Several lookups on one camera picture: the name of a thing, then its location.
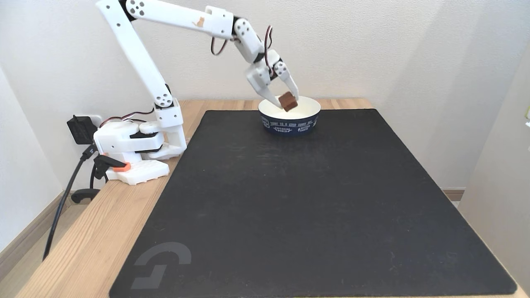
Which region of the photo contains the brown toy block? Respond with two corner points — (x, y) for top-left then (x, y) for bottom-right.
(278, 91), (299, 113)

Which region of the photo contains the black and orange clamp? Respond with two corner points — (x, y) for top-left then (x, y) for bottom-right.
(71, 154), (132, 204)

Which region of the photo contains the red black white servo wire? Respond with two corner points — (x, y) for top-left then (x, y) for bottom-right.
(210, 25), (275, 79)
(99, 108), (155, 129)

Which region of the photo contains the wooden baseboard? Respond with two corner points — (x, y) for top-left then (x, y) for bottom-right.
(441, 187), (465, 202)
(0, 190), (76, 283)

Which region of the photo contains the black power adapter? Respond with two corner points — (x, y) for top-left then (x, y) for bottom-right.
(67, 115), (99, 146)

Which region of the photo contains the black power cable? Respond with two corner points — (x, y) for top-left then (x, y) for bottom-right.
(42, 143), (98, 262)

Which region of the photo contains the black desk mat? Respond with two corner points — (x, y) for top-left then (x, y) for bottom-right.
(109, 108), (518, 298)

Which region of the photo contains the navy and white paper bowl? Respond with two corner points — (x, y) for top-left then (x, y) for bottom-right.
(258, 95), (322, 137)

